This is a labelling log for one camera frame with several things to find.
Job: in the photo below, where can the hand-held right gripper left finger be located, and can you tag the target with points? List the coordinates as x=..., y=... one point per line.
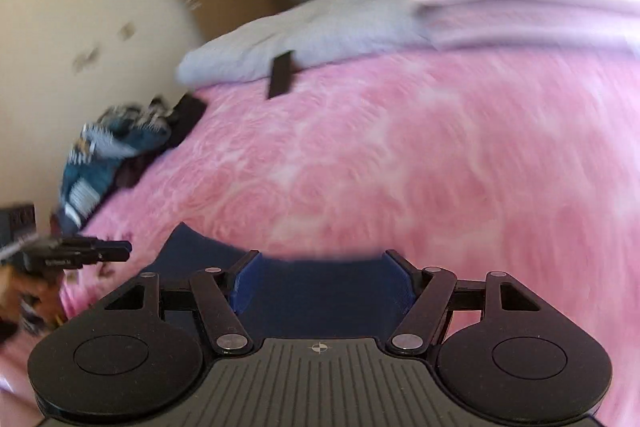
x=247, y=288

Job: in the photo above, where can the white striped pillow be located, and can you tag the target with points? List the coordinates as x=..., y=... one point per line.
x=310, y=32

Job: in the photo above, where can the blue sleeveless garment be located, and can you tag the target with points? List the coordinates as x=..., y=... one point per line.
x=310, y=282

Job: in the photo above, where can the black smartphone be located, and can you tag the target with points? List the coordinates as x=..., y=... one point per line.
x=281, y=74

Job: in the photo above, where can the maroon garment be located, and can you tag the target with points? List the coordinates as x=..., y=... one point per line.
x=132, y=172

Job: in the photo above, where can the navy thin-striped shirt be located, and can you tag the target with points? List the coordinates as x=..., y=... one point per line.
x=130, y=122

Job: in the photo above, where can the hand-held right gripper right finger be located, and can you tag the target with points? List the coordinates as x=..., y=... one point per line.
x=400, y=288

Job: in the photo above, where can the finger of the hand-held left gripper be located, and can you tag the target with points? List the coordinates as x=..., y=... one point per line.
x=107, y=249

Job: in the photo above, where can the pink floral bed blanket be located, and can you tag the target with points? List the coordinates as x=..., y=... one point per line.
x=425, y=167

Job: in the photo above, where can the dark teal white-striped garment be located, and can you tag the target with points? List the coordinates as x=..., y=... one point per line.
x=100, y=167

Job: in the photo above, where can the person's left hand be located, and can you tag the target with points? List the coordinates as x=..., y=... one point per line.
x=35, y=292

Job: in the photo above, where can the beige wall switch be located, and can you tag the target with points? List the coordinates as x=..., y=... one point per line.
x=128, y=30

